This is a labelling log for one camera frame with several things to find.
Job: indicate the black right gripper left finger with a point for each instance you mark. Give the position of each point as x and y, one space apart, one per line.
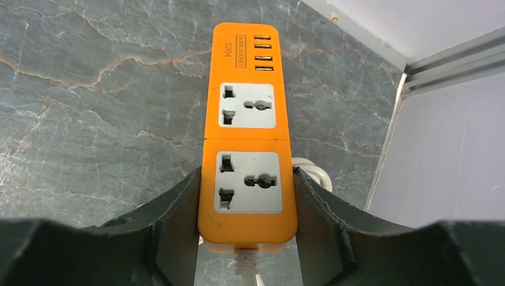
154 244

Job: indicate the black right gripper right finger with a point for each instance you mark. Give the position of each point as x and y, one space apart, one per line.
339 244

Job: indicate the orange power strip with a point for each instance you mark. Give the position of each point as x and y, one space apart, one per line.
247 197

